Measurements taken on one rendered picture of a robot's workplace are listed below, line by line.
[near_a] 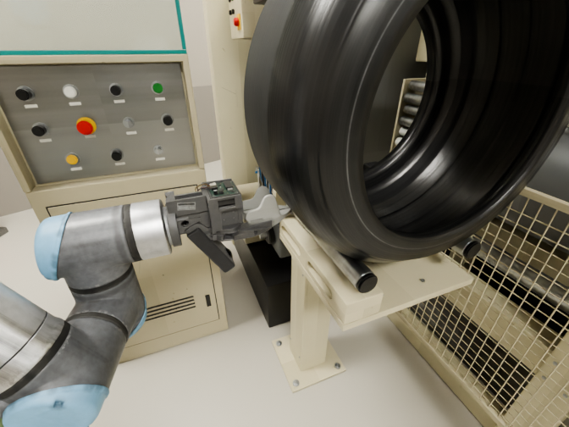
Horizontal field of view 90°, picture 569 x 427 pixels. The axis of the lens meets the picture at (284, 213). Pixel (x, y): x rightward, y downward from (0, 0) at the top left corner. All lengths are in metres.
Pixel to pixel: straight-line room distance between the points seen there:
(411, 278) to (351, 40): 0.57
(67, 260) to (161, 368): 1.19
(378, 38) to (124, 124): 0.86
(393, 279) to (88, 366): 0.61
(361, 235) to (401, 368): 1.18
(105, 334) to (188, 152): 0.78
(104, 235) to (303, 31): 0.37
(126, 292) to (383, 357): 1.30
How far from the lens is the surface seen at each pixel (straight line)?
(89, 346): 0.46
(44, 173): 1.21
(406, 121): 1.09
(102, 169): 1.17
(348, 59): 0.37
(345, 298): 0.60
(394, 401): 1.52
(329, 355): 1.55
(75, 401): 0.44
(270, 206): 0.49
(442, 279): 0.81
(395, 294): 0.72
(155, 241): 0.46
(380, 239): 0.51
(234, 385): 1.49
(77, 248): 0.48
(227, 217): 0.48
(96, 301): 0.52
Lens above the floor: 1.29
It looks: 30 degrees down
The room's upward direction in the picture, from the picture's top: straight up
